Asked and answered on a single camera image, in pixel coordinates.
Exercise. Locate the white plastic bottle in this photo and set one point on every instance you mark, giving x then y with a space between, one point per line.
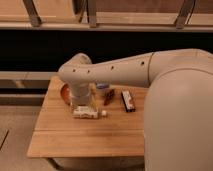
87 112

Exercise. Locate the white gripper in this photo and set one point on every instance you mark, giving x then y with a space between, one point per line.
85 100

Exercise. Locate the orange bowl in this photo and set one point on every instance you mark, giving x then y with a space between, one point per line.
65 94

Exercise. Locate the black candy bar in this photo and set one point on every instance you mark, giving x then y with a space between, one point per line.
128 101

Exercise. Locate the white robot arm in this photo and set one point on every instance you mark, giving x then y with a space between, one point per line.
178 108

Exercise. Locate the wooden table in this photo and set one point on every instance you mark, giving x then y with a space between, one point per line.
58 134

